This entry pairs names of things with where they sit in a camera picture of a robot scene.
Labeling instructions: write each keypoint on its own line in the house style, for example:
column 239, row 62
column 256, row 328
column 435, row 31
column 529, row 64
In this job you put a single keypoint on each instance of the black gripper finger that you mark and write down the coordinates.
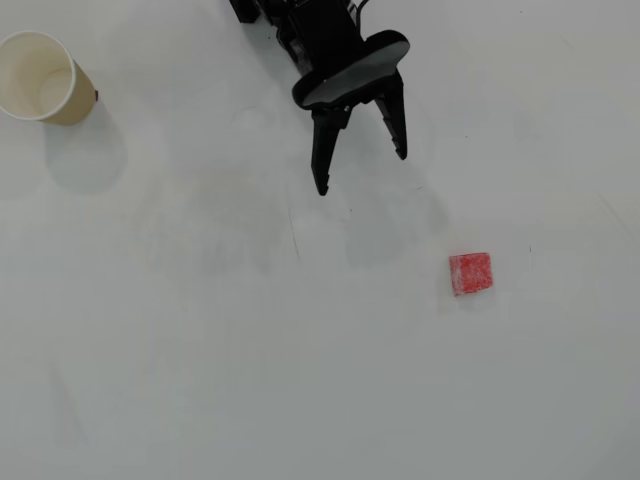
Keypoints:
column 325, row 150
column 395, row 115

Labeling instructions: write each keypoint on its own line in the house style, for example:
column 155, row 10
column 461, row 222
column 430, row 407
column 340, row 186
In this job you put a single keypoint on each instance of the red foam cube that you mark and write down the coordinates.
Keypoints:
column 471, row 274

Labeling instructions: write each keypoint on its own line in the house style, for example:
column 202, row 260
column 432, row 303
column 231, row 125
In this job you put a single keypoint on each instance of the beige paper cup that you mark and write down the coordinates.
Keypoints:
column 35, row 75

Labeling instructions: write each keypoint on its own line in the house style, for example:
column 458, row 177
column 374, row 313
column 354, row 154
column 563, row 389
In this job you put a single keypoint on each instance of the black oval webcam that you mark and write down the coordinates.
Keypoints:
column 350, row 70

